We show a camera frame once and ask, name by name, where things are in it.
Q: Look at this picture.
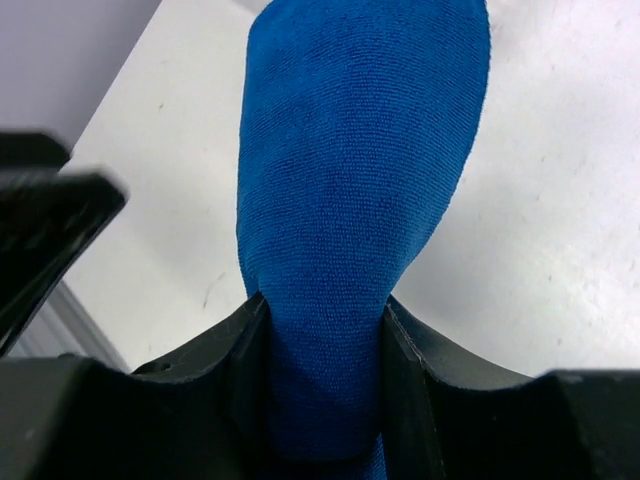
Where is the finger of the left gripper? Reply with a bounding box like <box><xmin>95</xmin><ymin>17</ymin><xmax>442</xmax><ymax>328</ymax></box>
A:
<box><xmin>1</xmin><ymin>130</ymin><xmax>128</xmax><ymax>354</ymax></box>

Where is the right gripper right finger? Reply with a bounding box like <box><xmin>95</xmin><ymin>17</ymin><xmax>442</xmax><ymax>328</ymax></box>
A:
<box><xmin>382</xmin><ymin>298</ymin><xmax>550</xmax><ymax>479</ymax></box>

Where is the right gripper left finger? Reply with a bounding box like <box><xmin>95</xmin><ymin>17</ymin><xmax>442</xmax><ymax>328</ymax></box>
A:
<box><xmin>133</xmin><ymin>294</ymin><xmax>270</xmax><ymax>479</ymax></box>

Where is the blue towel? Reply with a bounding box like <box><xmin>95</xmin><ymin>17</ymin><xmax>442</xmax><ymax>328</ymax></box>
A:
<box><xmin>236</xmin><ymin>1</ymin><xmax>490</xmax><ymax>479</ymax></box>

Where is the aluminium mounting rail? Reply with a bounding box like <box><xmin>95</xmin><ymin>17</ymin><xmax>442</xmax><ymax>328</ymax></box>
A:
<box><xmin>8</xmin><ymin>281</ymin><xmax>131</xmax><ymax>372</ymax></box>

